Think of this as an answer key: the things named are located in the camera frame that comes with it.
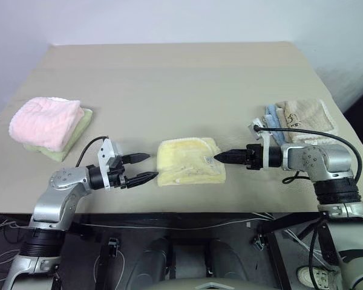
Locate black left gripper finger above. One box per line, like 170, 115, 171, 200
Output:
125, 152, 152, 166
125, 171, 160, 190

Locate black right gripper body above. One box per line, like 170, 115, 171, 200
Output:
244, 144, 264, 170

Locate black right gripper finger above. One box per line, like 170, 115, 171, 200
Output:
214, 149, 247, 159
214, 156, 247, 166

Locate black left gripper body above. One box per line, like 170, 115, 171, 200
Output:
108, 153, 131, 190

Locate yellow towel with white trim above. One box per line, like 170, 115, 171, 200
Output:
155, 136, 227, 187

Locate blue folded towel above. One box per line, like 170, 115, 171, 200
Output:
264, 104, 288, 146

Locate green folded towel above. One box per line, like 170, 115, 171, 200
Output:
22, 106, 94, 164

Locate beige folded towel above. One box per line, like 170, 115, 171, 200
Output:
274, 98, 339, 144

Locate pink fluffy folded towel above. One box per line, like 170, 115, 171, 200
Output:
8, 96, 82, 152

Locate dark rounded robot leg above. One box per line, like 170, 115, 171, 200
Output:
207, 239, 249, 282
129, 237, 174, 290

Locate black metal table leg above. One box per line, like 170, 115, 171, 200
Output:
264, 232, 292, 290

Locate grey robot torso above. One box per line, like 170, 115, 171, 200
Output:
148, 279, 279, 290

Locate white shoe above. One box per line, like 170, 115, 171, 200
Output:
296, 265, 336, 286

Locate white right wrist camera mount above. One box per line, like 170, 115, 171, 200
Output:
247, 117, 275, 170

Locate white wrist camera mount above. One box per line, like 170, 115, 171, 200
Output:
96, 138, 124, 191
247, 117, 275, 170

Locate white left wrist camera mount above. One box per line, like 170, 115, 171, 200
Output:
96, 138, 124, 191

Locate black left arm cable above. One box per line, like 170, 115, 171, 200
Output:
75, 135, 110, 169

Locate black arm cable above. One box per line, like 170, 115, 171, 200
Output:
75, 135, 110, 169
252, 126, 361, 182

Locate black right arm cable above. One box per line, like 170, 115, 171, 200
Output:
252, 126, 361, 182

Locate thin white cable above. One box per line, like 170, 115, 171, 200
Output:
77, 213, 275, 231

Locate black right shoulder cable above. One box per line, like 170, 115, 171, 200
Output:
309, 211, 326, 290

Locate tangled grey wires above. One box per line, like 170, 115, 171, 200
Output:
0, 214, 24, 242

